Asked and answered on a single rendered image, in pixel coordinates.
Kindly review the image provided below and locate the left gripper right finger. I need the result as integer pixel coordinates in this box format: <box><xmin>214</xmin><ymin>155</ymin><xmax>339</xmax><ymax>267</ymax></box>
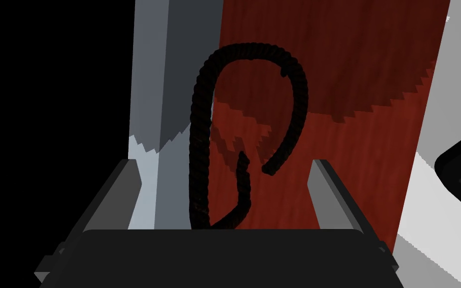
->
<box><xmin>307</xmin><ymin>158</ymin><xmax>377</xmax><ymax>241</ymax></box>

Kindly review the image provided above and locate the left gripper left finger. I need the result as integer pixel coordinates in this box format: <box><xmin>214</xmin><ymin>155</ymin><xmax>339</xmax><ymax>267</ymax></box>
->
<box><xmin>72</xmin><ymin>158</ymin><xmax>143</xmax><ymax>241</ymax></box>

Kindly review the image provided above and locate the black curved door handle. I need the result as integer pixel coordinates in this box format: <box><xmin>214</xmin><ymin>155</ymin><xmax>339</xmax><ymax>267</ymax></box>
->
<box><xmin>188</xmin><ymin>42</ymin><xmax>310</xmax><ymax>231</ymax></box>

